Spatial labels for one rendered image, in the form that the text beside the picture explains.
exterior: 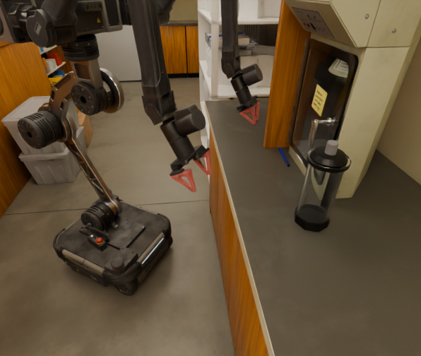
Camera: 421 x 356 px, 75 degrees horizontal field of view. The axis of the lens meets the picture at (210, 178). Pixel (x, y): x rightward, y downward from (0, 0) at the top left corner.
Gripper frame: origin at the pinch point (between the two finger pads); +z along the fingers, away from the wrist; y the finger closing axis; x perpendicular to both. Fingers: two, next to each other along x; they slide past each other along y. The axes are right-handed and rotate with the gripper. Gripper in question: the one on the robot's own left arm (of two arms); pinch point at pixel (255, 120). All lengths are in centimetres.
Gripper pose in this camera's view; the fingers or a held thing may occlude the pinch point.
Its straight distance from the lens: 123.2
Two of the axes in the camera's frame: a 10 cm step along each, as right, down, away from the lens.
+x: -7.7, 1.9, 6.0
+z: 4.5, 8.3, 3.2
